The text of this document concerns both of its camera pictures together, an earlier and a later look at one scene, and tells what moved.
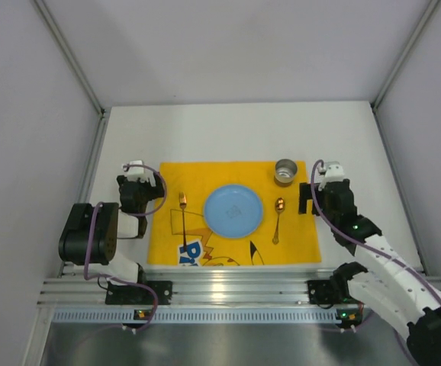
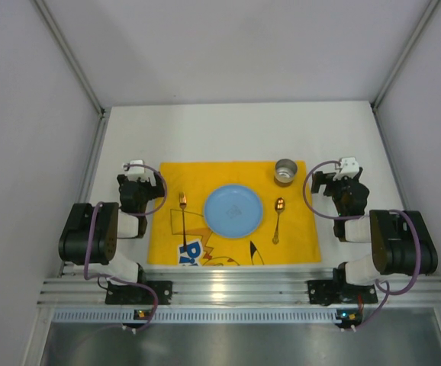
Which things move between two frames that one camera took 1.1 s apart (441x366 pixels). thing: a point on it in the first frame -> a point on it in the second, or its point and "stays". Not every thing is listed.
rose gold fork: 182,198 stays
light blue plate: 233,211 stays
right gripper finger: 305,194 -> 318,178
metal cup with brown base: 284,172 stays
